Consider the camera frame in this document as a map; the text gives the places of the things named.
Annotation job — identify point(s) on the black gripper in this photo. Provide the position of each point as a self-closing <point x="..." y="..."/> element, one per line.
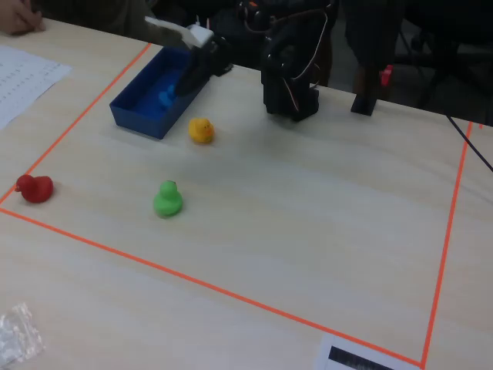
<point x="196" y="70"/>

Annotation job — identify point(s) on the blue rubber duck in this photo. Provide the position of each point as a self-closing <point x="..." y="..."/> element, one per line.
<point x="167" y="96"/>

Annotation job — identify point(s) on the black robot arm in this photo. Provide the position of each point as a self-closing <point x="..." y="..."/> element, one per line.
<point x="289" y="65"/>

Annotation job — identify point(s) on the blue plastic box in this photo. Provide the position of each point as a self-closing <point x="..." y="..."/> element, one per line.
<point x="148" y="104"/>

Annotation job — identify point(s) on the yellow rubber duck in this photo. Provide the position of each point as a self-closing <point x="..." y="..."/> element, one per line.
<point x="201" y="130"/>

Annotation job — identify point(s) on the green rubber duck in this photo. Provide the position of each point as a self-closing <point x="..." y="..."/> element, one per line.
<point x="168" y="200"/>

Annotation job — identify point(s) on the red rubber duck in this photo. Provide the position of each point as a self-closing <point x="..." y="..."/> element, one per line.
<point x="35" y="189"/>

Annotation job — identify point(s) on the bare person hand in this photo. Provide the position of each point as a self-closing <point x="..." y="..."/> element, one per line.
<point x="19" y="17"/>

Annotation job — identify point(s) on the orange tape strip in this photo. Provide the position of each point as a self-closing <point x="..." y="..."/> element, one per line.
<point x="448" y="239"/>
<point x="212" y="286"/>
<point x="81" y="117"/>

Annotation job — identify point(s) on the printed white paper sheet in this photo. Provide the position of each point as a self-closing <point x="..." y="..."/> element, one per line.
<point x="23" y="83"/>

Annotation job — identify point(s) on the black clamp with red knob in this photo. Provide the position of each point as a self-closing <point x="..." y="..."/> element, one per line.
<point x="366" y="96"/>

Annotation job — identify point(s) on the clear crumpled plastic bag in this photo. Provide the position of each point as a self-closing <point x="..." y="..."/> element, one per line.
<point x="17" y="339"/>

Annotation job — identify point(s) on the white label with black bar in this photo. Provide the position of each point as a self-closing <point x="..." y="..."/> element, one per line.
<point x="354" y="356"/>

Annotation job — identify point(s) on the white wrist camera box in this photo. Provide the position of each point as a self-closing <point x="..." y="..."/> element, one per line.
<point x="199" y="35"/>

